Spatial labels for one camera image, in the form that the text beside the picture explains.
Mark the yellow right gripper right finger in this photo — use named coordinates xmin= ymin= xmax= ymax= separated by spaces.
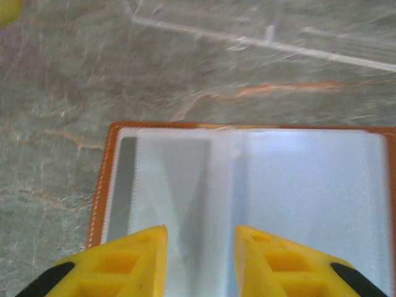
xmin=234 ymin=225 xmax=391 ymax=297

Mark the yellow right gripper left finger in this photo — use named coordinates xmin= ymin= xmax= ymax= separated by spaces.
xmin=14 ymin=225 xmax=170 ymax=297

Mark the brown leather card holder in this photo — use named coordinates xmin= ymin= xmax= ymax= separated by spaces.
xmin=85 ymin=120 xmax=396 ymax=297

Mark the grey card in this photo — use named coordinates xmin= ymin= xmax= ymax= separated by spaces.
xmin=106 ymin=137 xmax=137 ymax=244

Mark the clear acrylic card stand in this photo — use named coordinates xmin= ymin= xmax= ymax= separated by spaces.
xmin=122 ymin=0 xmax=396 ymax=74

